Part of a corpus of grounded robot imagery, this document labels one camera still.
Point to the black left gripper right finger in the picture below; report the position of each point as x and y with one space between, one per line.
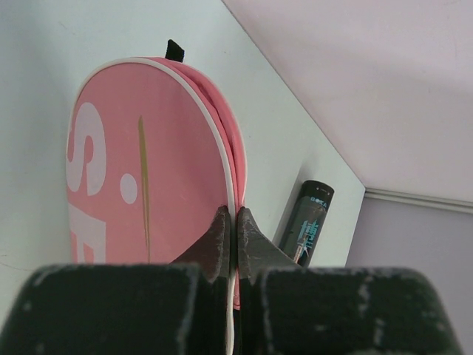
287 309

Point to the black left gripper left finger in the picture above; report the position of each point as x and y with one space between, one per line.
176 308

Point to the black shuttlecock tube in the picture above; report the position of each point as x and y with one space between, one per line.
305 222

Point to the pink racket cover bag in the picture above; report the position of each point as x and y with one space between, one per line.
153 151

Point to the right aluminium frame post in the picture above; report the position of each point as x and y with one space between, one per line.
420 200

